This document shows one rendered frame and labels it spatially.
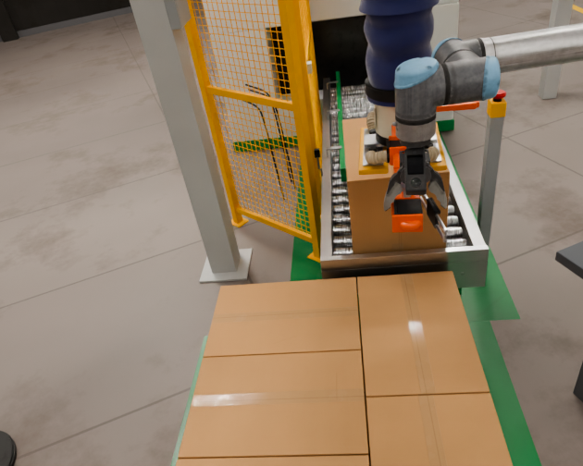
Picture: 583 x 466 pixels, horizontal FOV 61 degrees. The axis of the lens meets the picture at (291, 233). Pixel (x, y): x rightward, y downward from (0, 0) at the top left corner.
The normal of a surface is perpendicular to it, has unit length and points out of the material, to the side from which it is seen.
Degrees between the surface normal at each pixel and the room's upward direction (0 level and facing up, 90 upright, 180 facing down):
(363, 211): 90
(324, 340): 0
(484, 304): 0
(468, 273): 90
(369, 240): 90
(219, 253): 90
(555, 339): 0
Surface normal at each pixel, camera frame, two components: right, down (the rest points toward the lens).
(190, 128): -0.06, 0.59
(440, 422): -0.14, -0.80
